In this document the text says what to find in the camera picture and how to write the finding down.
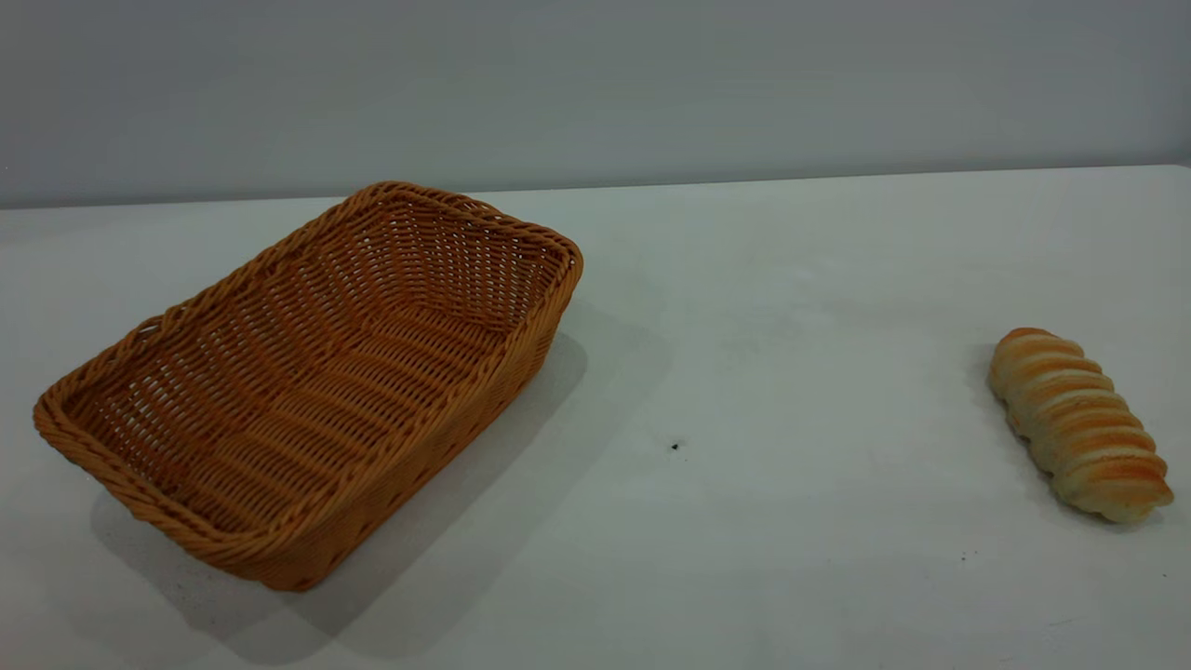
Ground woven orange-yellow wicker basket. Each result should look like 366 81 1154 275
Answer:
33 181 584 593

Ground ridged golden bread loaf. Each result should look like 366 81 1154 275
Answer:
987 327 1175 524

